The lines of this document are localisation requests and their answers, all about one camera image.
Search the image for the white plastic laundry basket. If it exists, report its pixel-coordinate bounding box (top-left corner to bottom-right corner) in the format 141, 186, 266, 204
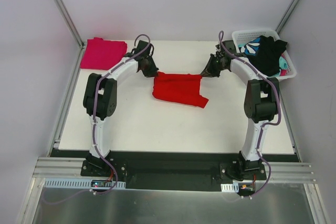
232, 28, 297, 82

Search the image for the red t shirt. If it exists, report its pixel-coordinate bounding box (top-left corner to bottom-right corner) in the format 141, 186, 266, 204
152, 72, 208, 108

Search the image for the magenta t shirt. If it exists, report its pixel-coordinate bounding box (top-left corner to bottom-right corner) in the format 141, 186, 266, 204
80, 37, 128, 70

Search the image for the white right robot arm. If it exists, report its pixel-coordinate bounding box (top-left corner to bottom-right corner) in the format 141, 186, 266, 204
201, 40, 281, 181

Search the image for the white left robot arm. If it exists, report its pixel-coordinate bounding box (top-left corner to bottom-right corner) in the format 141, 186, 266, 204
81, 40, 159, 177

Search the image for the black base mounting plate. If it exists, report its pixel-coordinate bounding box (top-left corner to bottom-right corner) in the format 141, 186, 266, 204
51, 149, 300, 190

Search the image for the left aluminium frame post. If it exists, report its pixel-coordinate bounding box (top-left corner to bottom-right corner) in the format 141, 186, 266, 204
39, 0, 85, 49

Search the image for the aluminium frame post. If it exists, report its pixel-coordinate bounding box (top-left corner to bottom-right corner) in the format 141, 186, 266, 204
272, 0, 317, 35
39, 0, 85, 49

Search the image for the right aluminium frame post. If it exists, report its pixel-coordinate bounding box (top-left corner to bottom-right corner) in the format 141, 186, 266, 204
272, 0, 317, 35

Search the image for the right white cable duct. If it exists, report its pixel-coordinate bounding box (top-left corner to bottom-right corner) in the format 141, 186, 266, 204
220, 183, 239, 193

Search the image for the white cable duct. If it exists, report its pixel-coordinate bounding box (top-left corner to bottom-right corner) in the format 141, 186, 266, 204
44, 178, 126, 190
220, 183, 239, 193

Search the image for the aluminium rail right side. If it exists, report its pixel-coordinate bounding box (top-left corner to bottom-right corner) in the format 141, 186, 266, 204
270, 162, 317, 184

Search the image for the aluminium rail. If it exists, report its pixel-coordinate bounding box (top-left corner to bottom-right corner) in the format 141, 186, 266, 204
270, 162, 317, 184
33, 157, 85, 177

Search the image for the aluminium rail left side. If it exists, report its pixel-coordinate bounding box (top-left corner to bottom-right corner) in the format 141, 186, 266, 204
33, 157, 85, 177

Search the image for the left white cable duct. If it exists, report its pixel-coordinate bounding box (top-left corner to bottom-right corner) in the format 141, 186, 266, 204
44, 178, 126, 190

